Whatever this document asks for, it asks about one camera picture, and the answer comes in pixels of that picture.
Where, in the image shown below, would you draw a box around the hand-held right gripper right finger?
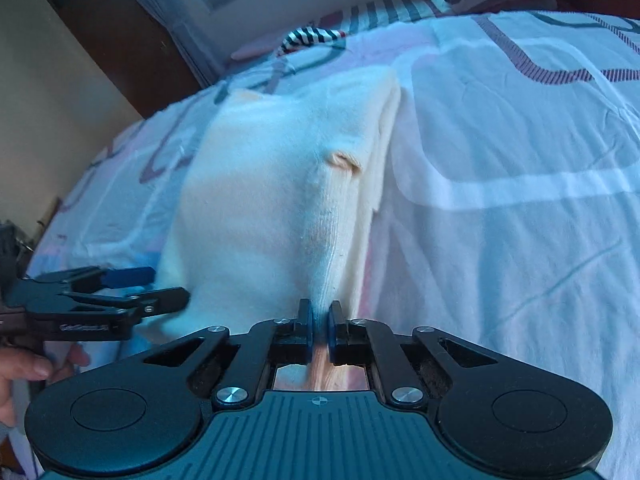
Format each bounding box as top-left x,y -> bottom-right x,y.
327,299 -> 502,408

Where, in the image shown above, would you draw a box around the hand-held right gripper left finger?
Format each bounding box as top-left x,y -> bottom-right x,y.
142,298 -> 317,409

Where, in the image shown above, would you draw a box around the grey curtain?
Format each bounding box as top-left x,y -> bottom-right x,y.
102,0 -> 236,92

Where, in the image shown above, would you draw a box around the dark furniture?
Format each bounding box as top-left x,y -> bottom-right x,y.
0,220 -> 36,283

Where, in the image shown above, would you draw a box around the pink pillow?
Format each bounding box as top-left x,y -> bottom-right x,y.
230,35 -> 291,64

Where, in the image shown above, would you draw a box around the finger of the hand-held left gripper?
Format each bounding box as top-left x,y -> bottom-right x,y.
37,266 -> 157,294
62,287 -> 191,317

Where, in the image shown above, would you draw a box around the dark white striped cloth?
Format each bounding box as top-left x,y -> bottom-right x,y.
277,25 -> 349,56

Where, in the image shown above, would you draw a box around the dark wooden door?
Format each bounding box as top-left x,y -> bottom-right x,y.
42,0 -> 201,121

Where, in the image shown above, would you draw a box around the person's left hand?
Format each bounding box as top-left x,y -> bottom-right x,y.
0,344 -> 92,428

